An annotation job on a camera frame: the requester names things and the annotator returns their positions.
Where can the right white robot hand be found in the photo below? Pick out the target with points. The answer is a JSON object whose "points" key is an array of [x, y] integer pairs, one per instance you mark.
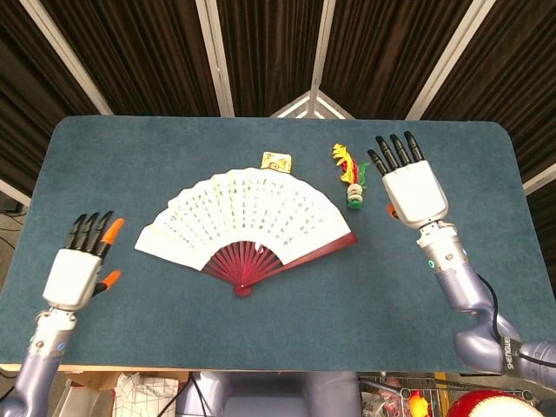
{"points": [[415, 193]]}

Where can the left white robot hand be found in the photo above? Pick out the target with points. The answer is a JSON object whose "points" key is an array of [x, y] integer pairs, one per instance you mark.
{"points": [[71, 278]]}

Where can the white paper folding fan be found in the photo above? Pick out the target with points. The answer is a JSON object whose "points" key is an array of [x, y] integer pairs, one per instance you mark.
{"points": [[243, 208]]}

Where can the left grey-purple robot arm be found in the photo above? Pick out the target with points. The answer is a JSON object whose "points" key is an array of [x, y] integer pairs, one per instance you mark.
{"points": [[37, 369]]}

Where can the right grey-purple robot arm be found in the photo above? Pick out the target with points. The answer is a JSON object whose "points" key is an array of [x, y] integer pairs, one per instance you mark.
{"points": [[460, 286]]}

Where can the colourful feather shuttlecock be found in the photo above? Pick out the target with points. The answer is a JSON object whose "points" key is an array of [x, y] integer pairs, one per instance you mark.
{"points": [[348, 167]]}

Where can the cardboard box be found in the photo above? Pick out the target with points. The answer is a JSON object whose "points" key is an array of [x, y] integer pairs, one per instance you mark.
{"points": [[93, 379]]}

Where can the blue felt table mat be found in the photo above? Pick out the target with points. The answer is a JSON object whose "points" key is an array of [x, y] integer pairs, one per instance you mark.
{"points": [[108, 174]]}

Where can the white table leg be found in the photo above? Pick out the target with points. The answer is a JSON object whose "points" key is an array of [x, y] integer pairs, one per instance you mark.
{"points": [[74, 399]]}

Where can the white checked cloth bag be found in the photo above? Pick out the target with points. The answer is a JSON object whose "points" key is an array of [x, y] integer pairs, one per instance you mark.
{"points": [[143, 397]]}

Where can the yellow snack packet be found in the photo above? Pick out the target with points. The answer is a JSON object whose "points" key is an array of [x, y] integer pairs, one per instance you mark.
{"points": [[278, 160]]}

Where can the dark brown pleated curtain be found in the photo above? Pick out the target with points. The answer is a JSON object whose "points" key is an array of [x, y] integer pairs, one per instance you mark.
{"points": [[269, 43]]}

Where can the yellow rubber toy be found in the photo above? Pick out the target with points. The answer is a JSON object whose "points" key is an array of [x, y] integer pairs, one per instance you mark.
{"points": [[418, 404]]}

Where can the grey-purple robot torso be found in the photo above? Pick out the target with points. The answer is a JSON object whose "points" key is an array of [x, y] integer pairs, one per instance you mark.
{"points": [[260, 395]]}

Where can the red and white ball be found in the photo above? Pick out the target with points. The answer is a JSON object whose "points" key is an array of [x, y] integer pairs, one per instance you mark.
{"points": [[486, 404]]}

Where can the white triangular frame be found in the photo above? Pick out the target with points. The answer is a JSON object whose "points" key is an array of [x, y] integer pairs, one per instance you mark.
{"points": [[310, 104]]}

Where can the white metal frame post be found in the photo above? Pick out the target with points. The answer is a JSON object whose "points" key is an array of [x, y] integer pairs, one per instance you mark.
{"points": [[447, 56], [323, 43], [65, 54], [215, 52]]}

